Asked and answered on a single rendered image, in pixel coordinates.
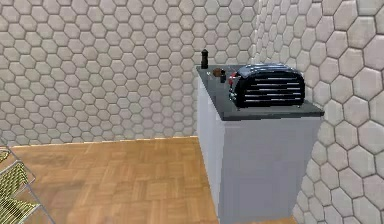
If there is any black pepper mill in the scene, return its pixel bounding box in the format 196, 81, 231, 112
200, 48, 210, 70

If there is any black toaster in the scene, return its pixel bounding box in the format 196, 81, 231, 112
228, 63, 306, 109

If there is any grey cabinet with dark worktop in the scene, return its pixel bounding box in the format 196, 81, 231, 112
195, 64, 325, 224

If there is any yellow-green wire mesh rack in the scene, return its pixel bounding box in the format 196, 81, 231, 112
0, 137, 56, 224

